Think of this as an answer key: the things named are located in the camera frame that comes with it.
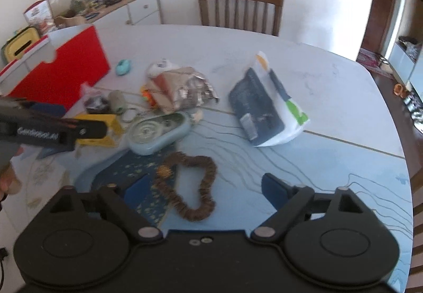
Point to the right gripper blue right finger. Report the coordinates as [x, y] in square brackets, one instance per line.
[276, 191]

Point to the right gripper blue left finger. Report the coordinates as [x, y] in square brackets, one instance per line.
[135, 193]

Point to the yellow rectangular box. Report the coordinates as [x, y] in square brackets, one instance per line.
[102, 130]

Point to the person's left hand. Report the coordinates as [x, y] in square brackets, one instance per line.
[10, 184]

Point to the red and white cardboard box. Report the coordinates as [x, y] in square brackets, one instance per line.
[53, 69]

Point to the light blue oval case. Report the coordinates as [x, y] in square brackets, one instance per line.
[146, 137]

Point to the blue white plastic package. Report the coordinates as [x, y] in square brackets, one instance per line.
[260, 102]

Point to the woven wooden tray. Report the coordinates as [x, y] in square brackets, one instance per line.
[64, 21]

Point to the red white snack bag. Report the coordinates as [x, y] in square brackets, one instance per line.
[40, 16]

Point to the crumpled brown paper bag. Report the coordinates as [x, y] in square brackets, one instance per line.
[180, 89]

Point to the small teal toy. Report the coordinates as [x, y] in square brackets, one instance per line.
[123, 67]

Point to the white wooden sideboard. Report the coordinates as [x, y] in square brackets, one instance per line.
[130, 12]

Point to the brown wooden chair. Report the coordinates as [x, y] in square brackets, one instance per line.
[261, 16]

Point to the red orange dragon keychain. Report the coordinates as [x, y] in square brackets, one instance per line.
[146, 95]

